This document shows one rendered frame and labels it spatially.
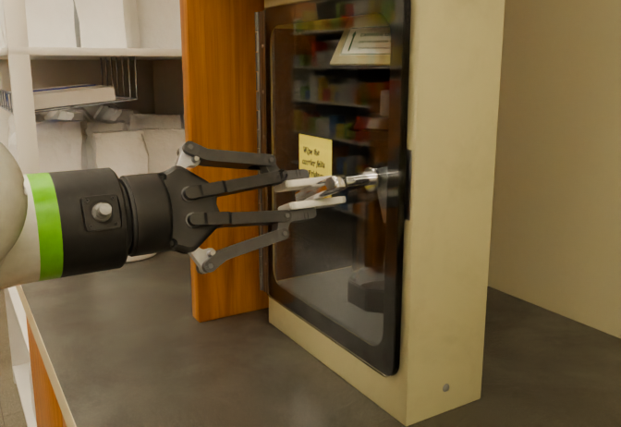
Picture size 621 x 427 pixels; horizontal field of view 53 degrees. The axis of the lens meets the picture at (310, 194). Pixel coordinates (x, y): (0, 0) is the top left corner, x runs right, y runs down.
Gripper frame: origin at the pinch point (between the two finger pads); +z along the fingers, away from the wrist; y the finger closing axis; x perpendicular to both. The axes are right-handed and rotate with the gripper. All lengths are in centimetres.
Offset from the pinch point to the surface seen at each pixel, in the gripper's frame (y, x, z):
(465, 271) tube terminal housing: -11.2, -7.2, 12.9
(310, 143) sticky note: 6.7, 4.9, 4.3
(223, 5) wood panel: 29.8, 16.9, 1.8
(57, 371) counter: -14.8, 28.6, -24.1
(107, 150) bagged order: 34, 115, 6
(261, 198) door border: 2.9, 20.8, 4.4
